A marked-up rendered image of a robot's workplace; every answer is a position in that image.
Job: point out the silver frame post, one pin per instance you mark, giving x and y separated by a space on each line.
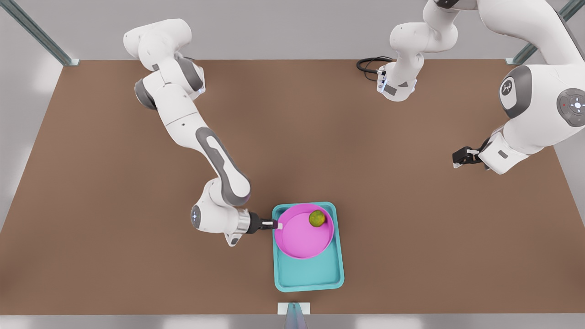
39 34
541 39
293 315

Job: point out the pink round plate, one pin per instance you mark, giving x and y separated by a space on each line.
304 233

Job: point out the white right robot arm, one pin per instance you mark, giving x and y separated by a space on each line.
183 114

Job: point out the green-yellow orange fruit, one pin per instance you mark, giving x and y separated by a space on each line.
317 218

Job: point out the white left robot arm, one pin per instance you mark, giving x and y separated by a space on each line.
539 91

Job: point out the teal rectangular tray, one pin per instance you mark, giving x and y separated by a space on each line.
308 269

